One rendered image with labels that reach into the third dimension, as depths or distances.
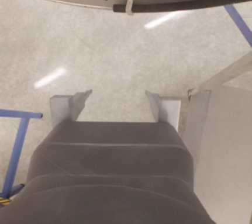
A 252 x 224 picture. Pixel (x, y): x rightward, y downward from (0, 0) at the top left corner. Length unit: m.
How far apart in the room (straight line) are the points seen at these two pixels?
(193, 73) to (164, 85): 0.17
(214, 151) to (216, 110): 0.14
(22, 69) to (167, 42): 0.83
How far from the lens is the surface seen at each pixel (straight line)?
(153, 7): 0.46
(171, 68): 0.96
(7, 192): 1.05
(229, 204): 0.71
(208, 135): 0.64
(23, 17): 1.32
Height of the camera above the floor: 0.91
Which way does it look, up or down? 80 degrees down
